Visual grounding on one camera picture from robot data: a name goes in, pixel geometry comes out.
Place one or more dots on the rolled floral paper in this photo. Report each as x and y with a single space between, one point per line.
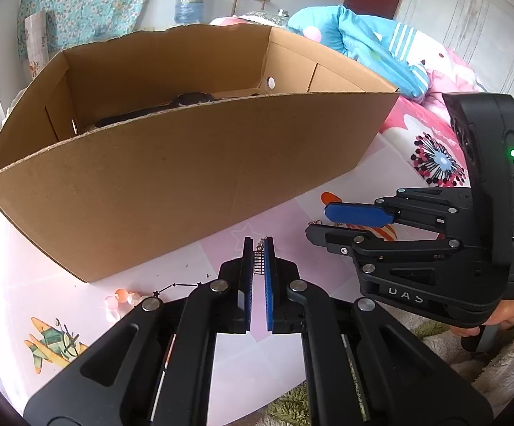
36 42

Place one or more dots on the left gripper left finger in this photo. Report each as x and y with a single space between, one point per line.
220 306

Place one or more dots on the pink floral bedsheet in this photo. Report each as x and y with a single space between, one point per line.
421 132

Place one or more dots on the right hand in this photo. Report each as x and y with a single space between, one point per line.
502 316

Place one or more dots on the brown cardboard box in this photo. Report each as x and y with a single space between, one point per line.
289 115

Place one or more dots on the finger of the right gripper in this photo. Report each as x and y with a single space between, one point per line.
342 241
357 214

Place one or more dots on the green fluffy cloth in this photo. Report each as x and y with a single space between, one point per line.
292 407

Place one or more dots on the white fluffy blanket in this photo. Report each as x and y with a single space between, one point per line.
491 373

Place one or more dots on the pink strap smart watch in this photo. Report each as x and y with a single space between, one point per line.
182 100

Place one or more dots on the blue water bottle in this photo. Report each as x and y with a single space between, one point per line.
188 11

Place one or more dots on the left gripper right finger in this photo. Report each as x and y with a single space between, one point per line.
295 306

